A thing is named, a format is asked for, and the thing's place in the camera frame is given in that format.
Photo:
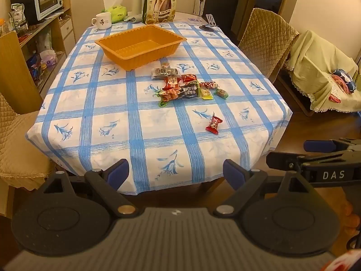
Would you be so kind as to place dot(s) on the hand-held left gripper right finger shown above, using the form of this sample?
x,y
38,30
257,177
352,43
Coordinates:
x,y
234,172

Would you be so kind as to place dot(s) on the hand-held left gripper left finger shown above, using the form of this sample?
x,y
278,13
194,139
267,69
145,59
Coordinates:
x,y
118,170

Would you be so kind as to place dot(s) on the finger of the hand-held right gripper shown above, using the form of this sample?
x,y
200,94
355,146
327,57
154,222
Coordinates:
x,y
318,146
282,161

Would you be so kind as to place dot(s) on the red twisted-end candy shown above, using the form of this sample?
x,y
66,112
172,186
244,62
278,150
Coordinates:
x,y
213,124

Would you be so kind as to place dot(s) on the long black snack packet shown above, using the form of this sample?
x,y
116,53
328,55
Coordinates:
x,y
189,91

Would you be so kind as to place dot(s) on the puffed red snack packet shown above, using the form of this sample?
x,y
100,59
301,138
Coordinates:
x,y
188,78

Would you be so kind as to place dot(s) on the dark clear snack packets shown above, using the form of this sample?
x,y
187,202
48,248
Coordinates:
x,y
162,72

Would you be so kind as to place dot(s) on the orange plastic tray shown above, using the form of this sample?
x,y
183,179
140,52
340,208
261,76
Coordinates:
x,y
141,48

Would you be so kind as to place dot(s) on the person's right hand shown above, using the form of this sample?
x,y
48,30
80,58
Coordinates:
x,y
348,206

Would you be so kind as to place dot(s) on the blue checked tablecloth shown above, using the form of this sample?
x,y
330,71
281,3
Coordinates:
x,y
112,135

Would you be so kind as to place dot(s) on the blue red cloth bundle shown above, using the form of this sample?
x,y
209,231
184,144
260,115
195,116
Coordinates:
x,y
342,79

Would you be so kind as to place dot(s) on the sofa with cream cover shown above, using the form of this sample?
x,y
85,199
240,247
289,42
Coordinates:
x,y
313,70

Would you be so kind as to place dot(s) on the red white patterned clothing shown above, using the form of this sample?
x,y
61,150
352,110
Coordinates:
x,y
341,262

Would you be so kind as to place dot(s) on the chair with quilted beige cover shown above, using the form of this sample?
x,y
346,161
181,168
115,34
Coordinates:
x,y
19,146
268,39

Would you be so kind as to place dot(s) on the blue bag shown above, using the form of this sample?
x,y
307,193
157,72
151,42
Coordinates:
x,y
33,67

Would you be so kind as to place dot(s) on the black round pad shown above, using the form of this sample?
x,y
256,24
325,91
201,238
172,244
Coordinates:
x,y
206,28

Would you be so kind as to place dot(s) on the white printed mug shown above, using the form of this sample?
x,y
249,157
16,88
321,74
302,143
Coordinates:
x,y
103,22

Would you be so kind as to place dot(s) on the wooden shelf unit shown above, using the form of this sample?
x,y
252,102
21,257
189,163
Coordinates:
x,y
56,34

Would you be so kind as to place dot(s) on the grey cloth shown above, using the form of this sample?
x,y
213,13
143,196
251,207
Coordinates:
x,y
132,18

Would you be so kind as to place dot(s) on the silver phone stand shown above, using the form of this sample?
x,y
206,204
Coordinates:
x,y
211,21

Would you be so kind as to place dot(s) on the green tissue pack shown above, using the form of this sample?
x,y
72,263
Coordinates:
x,y
117,12

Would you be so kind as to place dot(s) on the small blue white card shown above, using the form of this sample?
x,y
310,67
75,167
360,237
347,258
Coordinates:
x,y
194,19

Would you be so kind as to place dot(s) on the white thermos bottle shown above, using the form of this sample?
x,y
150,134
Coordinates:
x,y
136,2

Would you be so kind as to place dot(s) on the large sunflower seed bag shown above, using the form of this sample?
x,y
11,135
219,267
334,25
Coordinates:
x,y
160,5

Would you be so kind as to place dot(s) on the green white packets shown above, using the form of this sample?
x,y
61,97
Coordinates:
x,y
17,17

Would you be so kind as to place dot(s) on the light blue toaster oven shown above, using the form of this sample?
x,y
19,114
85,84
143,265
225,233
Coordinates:
x,y
48,0

